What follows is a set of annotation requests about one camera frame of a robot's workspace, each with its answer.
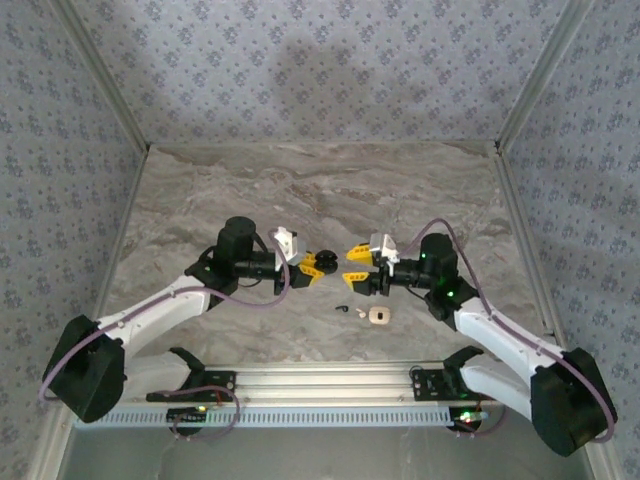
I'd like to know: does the black round earbud charging case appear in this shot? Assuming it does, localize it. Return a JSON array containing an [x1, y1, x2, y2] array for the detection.
[[314, 247, 342, 275]]

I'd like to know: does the right black controller board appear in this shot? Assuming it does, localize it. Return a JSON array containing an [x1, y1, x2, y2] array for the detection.
[[449, 407, 489, 426]]

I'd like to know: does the black controller board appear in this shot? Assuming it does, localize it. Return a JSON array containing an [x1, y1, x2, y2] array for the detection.
[[449, 407, 489, 426], [166, 405, 211, 424]]

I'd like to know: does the left black controller board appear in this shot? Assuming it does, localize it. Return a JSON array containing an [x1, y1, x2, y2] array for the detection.
[[166, 405, 211, 424]]

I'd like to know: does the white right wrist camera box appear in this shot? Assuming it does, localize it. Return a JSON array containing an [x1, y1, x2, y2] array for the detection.
[[368, 232, 400, 266]]

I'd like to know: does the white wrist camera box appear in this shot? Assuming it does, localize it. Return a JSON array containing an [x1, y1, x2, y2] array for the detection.
[[368, 232, 400, 266], [268, 225, 307, 267]]

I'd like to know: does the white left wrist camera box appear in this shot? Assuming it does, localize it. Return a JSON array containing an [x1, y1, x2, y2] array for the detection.
[[268, 225, 307, 267]]

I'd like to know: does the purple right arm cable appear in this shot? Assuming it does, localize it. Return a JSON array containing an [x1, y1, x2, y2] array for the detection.
[[398, 217, 620, 445]]

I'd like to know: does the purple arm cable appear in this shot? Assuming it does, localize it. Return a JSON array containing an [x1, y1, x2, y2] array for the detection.
[[38, 228, 292, 444], [398, 217, 620, 445]]

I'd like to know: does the aluminium side rail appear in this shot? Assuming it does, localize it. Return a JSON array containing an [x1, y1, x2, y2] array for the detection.
[[490, 142, 564, 351], [92, 144, 151, 321]]

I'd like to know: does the aluminium mounting rail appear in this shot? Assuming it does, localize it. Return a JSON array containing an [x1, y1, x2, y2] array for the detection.
[[119, 362, 504, 405]]

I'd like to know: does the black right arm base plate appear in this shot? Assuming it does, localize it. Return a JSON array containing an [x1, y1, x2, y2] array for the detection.
[[409, 367, 484, 403]]

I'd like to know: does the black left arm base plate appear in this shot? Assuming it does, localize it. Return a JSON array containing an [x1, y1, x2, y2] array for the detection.
[[146, 369, 237, 403]]

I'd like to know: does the white slotted cable duct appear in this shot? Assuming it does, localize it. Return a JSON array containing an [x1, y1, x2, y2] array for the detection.
[[73, 405, 459, 429]]

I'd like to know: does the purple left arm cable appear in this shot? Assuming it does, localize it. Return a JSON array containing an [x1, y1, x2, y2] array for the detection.
[[38, 228, 292, 444]]

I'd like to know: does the aluminium corner post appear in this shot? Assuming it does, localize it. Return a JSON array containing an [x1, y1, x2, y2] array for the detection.
[[52, 0, 151, 151], [494, 0, 596, 151]]

